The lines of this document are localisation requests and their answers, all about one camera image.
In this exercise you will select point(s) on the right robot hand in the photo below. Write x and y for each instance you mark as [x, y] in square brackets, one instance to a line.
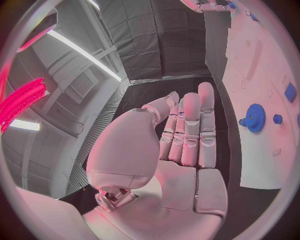
[208, 6]

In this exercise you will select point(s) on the white task board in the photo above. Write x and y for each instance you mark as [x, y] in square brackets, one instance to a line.
[260, 97]

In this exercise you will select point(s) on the blue peg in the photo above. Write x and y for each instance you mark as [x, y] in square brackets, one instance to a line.
[277, 118]

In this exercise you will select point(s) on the blue cylinder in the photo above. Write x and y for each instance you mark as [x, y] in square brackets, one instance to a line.
[232, 5]

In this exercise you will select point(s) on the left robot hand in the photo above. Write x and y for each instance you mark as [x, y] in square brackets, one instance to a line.
[145, 196]

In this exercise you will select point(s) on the blue block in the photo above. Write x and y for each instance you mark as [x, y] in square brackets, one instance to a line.
[290, 92]

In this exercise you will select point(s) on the blue gear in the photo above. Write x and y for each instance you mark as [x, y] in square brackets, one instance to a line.
[256, 118]

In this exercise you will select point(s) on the glowing light bar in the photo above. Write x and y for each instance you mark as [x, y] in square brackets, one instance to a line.
[21, 105]

